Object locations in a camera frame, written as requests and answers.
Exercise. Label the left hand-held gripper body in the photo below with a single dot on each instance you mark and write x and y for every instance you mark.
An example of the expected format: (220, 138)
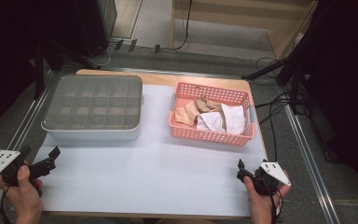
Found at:
(4, 160)

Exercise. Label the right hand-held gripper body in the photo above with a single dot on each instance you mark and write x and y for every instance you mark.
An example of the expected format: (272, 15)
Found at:
(275, 172)

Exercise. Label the pink perforated plastic basket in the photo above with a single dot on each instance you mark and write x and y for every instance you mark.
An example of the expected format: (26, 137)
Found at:
(211, 137)

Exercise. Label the white divided storage box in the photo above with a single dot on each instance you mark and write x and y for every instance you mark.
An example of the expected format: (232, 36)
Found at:
(93, 135)

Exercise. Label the white sock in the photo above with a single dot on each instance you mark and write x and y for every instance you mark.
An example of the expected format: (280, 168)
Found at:
(234, 119)
(209, 123)

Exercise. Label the translucent grey box lid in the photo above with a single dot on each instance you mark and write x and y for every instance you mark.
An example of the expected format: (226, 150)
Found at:
(93, 102)

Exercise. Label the tan knit sock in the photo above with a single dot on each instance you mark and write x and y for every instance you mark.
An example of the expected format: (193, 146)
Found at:
(206, 104)

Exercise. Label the peach sock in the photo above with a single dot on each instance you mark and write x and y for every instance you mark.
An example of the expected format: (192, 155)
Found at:
(183, 115)

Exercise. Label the person's right hand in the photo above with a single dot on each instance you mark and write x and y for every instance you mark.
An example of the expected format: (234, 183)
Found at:
(262, 207)

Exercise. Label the person's left hand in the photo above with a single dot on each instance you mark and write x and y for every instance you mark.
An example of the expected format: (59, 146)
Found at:
(24, 199)

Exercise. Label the black metal stand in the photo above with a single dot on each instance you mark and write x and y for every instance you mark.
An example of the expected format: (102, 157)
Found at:
(295, 81)
(38, 71)

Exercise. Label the dark curtain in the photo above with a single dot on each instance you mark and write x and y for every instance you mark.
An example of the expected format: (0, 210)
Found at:
(6, 46)
(348, 77)

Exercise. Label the dark cabinet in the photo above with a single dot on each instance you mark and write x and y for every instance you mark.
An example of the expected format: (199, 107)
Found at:
(90, 25)

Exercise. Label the small black bracket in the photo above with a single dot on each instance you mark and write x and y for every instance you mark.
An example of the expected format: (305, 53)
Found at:
(157, 48)
(118, 44)
(132, 45)

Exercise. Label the light wooden shelf frame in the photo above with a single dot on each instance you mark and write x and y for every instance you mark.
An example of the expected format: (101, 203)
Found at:
(230, 14)

